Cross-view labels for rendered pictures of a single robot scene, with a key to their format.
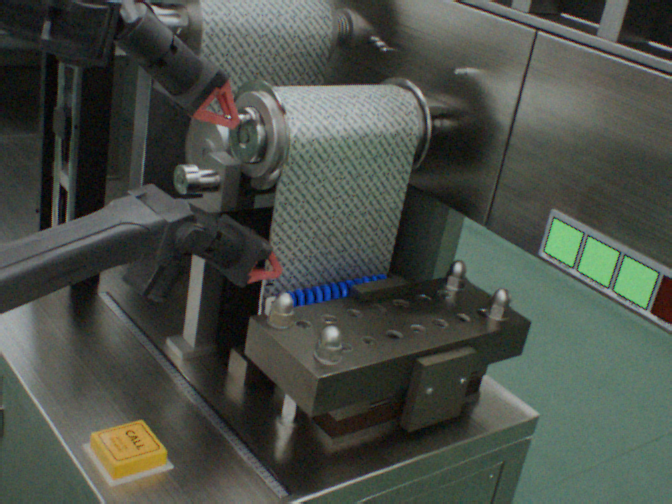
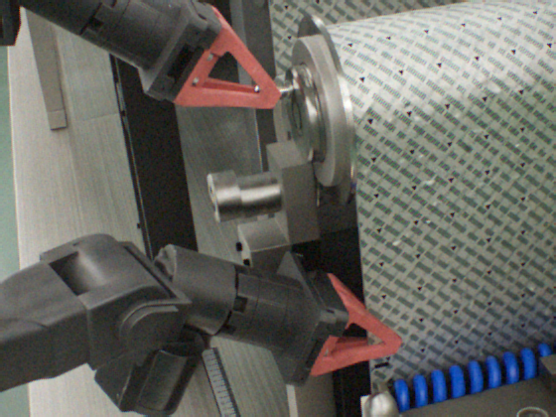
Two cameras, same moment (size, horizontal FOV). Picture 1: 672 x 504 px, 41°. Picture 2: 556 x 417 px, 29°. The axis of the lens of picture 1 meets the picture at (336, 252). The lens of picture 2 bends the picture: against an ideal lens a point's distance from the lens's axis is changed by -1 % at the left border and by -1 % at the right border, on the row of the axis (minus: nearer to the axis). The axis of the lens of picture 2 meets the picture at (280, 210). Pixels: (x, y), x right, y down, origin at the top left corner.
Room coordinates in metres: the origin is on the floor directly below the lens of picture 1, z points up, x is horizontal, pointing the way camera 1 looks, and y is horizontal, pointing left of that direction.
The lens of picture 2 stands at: (0.47, -0.23, 1.57)
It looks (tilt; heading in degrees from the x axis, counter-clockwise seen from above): 27 degrees down; 31
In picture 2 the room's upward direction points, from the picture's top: 7 degrees counter-clockwise
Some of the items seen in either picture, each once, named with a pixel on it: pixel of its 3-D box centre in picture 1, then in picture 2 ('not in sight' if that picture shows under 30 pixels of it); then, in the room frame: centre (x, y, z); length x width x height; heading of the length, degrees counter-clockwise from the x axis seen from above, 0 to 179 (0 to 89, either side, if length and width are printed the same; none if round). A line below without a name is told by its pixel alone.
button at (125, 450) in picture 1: (128, 449); not in sight; (0.88, 0.21, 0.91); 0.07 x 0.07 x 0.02; 41
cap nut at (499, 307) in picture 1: (500, 301); not in sight; (1.20, -0.25, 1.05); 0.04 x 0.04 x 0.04
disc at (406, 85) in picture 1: (396, 126); not in sight; (1.33, -0.05, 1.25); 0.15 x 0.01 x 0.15; 41
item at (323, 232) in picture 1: (336, 237); (504, 272); (1.19, 0.00, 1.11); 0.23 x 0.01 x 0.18; 131
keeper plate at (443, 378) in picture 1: (439, 388); not in sight; (1.07, -0.18, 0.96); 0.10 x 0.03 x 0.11; 131
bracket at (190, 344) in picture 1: (201, 258); (286, 316); (1.16, 0.19, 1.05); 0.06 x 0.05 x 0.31; 131
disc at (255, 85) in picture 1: (257, 134); (325, 109); (1.16, 0.13, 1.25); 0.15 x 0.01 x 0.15; 41
